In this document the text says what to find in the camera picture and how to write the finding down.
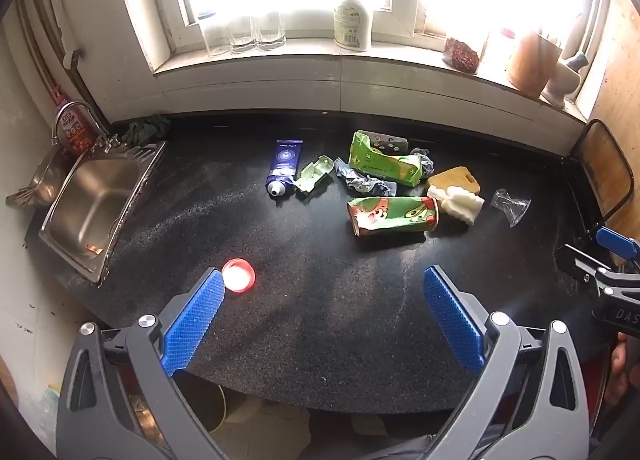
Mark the grey wall pipe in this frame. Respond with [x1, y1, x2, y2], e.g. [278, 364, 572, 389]
[15, 0, 108, 136]

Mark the yellow cable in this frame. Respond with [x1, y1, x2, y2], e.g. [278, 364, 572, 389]
[215, 385, 231, 433]

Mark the metal bowl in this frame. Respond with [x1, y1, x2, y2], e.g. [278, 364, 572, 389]
[6, 145, 71, 208]

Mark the person's right hand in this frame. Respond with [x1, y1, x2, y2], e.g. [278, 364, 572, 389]
[606, 332, 640, 408]

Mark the chrome faucet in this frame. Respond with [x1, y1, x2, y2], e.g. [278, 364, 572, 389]
[52, 100, 121, 153]

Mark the dark green cloth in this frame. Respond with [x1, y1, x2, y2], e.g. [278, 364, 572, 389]
[121, 114, 171, 147]

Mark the red bottle cap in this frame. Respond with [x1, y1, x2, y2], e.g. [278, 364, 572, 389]
[221, 258, 257, 295]

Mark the white window frame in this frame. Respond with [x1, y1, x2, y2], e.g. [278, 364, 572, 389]
[112, 0, 613, 76]

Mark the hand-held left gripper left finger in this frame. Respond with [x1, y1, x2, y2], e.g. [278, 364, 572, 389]
[56, 267, 231, 460]

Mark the blue toothpaste tube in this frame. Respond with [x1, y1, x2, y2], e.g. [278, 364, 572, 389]
[265, 140, 304, 198]

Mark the white squeeze bottle green cap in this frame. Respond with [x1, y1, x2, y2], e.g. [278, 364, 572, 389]
[333, 0, 373, 52]

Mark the black framed splash guard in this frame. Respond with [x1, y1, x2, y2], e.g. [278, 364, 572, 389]
[562, 119, 635, 241]

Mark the clear plastic wrapper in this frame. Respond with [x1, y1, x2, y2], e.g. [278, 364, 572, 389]
[490, 188, 532, 227]

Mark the red lid jar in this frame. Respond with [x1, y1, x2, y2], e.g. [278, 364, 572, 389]
[482, 27, 518, 73]

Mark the white wavy sponge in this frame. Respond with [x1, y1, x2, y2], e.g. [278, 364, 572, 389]
[426, 184, 486, 226]

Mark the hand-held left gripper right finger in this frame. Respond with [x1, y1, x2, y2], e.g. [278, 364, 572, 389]
[422, 265, 593, 460]

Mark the jar of red spice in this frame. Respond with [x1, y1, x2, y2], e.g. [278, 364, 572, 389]
[442, 35, 483, 75]

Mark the red label pack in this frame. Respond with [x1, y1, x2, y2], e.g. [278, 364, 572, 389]
[57, 102, 98, 156]

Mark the stainless steel sink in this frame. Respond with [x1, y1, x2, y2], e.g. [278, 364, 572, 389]
[39, 140, 168, 286]

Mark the crumpled blue-grey wrapper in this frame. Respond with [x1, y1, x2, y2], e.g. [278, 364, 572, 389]
[334, 157, 398, 197]

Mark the yellow sponge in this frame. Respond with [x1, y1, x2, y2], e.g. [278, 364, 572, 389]
[426, 166, 482, 196]

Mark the crushed green carton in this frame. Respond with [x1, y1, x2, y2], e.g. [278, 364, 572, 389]
[348, 131, 423, 187]

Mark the crumpled grey wrapper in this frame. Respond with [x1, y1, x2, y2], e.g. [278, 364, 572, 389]
[410, 147, 436, 178]

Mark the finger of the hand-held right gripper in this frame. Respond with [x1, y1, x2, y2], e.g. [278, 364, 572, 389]
[595, 226, 640, 266]
[556, 244, 613, 286]

